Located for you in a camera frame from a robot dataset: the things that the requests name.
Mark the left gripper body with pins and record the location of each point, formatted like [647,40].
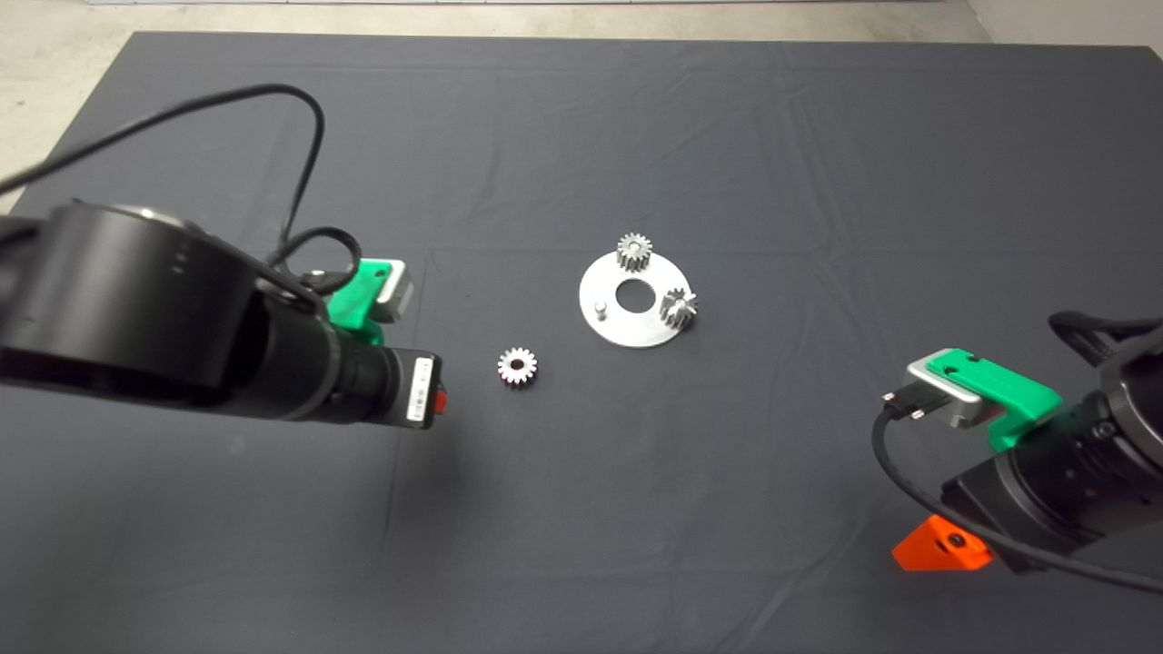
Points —
[404,391]

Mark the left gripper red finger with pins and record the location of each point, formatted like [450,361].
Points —
[442,401]

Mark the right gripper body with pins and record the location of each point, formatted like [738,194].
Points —
[1018,509]

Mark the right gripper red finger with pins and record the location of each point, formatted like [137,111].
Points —
[936,550]

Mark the small steel gear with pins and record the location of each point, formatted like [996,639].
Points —
[634,250]
[505,366]
[680,307]

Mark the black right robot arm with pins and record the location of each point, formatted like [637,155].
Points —
[1140,413]

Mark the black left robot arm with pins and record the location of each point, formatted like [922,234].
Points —
[136,309]

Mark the dark grey table cloth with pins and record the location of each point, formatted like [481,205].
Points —
[581,500]

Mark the round metal plate with hole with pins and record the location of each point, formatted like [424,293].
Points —
[636,329]

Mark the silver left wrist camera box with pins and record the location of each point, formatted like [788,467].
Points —
[397,291]

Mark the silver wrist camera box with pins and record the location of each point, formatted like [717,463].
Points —
[956,411]
[397,291]

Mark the green left camera mount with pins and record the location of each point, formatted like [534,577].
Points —
[350,300]

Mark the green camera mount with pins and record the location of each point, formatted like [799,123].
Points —
[1004,386]
[350,300]

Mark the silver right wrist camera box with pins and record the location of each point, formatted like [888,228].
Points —
[956,411]

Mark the green right camera mount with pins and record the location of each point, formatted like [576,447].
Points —
[1004,386]

